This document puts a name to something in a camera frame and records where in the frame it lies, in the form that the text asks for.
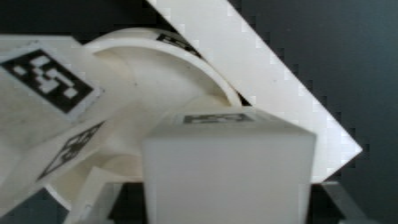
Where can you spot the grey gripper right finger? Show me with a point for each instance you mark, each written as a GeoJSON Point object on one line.
{"type": "Point", "coordinates": [332, 206]}

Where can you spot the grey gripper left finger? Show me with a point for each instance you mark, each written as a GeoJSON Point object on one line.
{"type": "Point", "coordinates": [108, 202]}

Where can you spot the white stool leg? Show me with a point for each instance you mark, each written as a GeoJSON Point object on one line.
{"type": "Point", "coordinates": [48, 161]}
{"type": "Point", "coordinates": [53, 91]}
{"type": "Point", "coordinates": [227, 162]}

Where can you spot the white right fence bar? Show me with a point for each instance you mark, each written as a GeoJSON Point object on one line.
{"type": "Point", "coordinates": [227, 43]}

